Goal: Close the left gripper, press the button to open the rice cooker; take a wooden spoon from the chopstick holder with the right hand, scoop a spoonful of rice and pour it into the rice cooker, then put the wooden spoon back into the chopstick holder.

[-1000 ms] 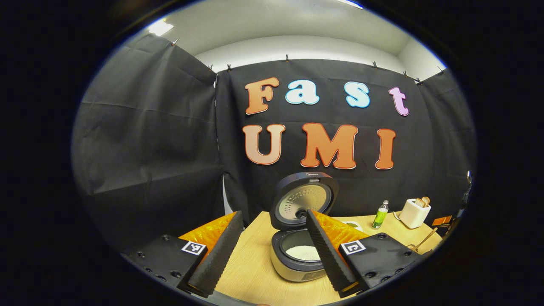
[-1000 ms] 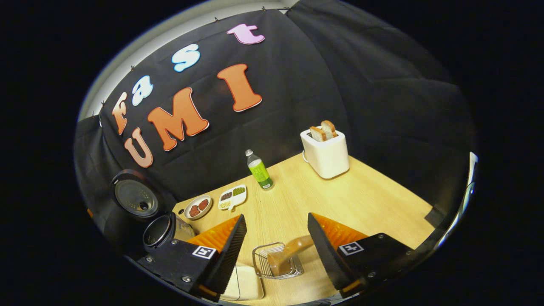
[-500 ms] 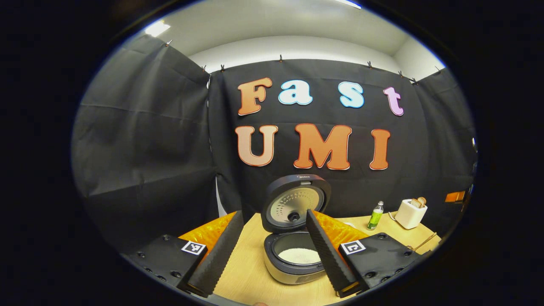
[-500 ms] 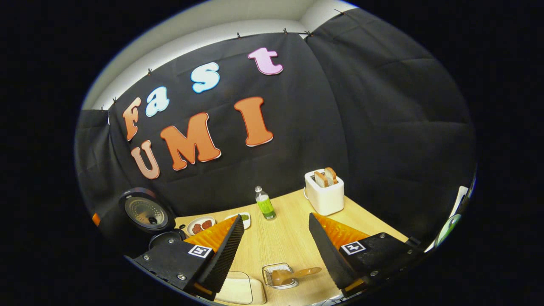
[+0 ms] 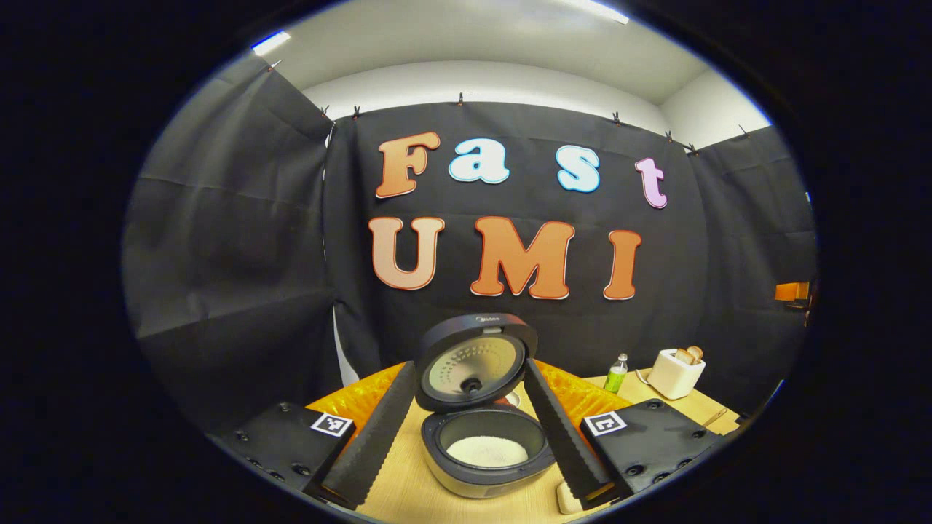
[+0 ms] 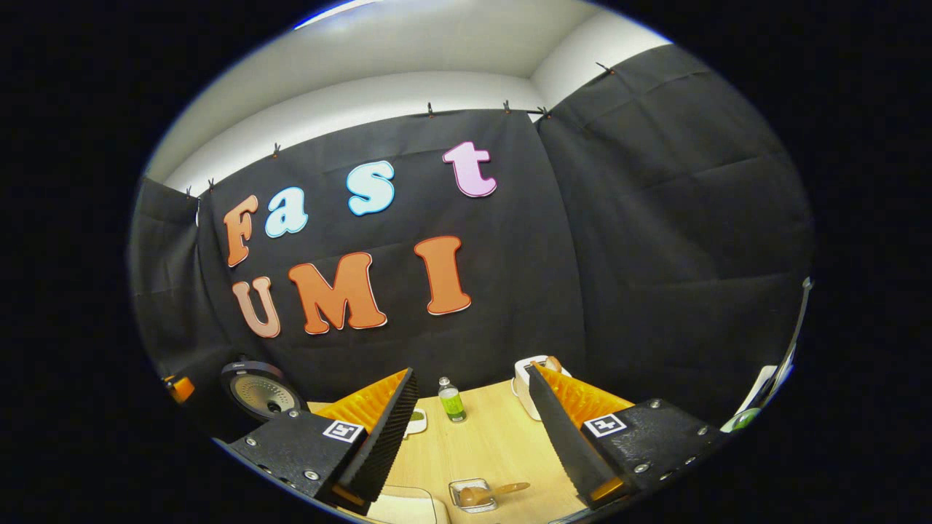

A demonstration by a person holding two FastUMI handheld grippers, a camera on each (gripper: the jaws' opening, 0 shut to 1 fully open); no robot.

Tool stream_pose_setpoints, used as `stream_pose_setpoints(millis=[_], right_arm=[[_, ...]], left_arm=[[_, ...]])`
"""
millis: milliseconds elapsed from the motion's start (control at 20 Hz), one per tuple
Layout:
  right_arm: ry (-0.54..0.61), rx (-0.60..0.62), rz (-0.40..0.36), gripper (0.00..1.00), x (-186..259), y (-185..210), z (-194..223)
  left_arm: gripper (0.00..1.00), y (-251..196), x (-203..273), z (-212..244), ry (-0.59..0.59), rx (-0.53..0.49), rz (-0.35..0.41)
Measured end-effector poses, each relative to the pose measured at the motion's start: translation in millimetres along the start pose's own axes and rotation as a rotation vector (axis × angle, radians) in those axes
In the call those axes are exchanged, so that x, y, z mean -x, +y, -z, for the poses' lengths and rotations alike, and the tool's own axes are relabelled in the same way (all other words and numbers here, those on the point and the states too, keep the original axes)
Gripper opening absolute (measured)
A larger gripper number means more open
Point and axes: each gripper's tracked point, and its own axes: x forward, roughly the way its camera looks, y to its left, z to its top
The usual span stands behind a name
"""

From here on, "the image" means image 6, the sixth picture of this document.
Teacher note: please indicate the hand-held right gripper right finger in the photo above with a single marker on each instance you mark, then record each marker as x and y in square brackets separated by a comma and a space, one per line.
[564, 437]

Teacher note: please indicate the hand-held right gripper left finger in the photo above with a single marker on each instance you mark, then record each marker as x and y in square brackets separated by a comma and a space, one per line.
[382, 437]

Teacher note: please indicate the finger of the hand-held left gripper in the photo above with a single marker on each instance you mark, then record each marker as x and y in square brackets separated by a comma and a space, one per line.
[180, 389]

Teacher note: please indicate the black and silver rice cooker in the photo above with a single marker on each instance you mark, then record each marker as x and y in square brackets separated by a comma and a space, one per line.
[258, 389]

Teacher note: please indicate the wooden spoon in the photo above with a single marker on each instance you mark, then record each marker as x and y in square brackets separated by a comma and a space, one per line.
[480, 495]

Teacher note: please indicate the clear chopstick holder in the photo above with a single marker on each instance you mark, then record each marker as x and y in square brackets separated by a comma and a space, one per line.
[470, 506]

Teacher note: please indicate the white divided grain dish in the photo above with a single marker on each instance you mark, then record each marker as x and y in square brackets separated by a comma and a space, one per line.
[416, 423]

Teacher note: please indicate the white toaster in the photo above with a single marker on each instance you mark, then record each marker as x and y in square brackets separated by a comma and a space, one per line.
[523, 386]

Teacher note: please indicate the white rectangular tray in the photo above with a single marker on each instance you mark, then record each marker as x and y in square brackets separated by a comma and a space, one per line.
[400, 509]

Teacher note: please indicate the bread slices in toaster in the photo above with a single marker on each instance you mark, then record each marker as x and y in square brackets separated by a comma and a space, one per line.
[553, 362]

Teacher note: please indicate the green clear bottle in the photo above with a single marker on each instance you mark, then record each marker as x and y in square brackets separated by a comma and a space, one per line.
[452, 404]

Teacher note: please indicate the black backdrop cloth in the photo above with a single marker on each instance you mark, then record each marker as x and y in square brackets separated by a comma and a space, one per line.
[655, 218]

